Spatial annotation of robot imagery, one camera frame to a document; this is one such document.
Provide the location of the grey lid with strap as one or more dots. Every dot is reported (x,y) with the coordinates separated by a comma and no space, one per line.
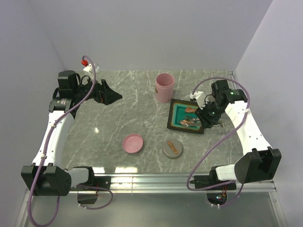
(172,148)

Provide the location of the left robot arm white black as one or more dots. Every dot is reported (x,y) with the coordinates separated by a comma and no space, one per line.
(45,177)

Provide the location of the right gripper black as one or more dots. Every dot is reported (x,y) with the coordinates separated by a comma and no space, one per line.
(207,122)

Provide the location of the metal tongs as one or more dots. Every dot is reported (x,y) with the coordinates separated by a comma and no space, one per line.
(195,121)

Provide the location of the aluminium rail frame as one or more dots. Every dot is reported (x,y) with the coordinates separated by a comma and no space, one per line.
(98,130)

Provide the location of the pink cup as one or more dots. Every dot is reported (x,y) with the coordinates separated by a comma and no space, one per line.
(164,85)

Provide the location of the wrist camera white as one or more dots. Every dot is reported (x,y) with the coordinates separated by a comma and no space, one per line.
(199,97)
(88,66)

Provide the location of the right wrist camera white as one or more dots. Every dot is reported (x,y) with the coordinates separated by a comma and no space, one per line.
(199,97)

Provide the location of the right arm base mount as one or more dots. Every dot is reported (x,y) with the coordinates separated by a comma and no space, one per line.
(218,199)

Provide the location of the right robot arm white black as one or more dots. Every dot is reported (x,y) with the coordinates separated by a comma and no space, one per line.
(259,161)

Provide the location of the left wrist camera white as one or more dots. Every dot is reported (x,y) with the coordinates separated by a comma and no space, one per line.
(88,66)

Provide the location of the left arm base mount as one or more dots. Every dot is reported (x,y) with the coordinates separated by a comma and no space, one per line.
(98,184)

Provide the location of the pink lid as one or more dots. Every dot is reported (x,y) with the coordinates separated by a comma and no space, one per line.
(132,143)

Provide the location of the square teal black plate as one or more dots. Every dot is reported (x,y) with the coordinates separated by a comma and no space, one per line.
(177,113)

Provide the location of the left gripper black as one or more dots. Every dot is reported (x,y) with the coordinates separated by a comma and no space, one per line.
(104,94)

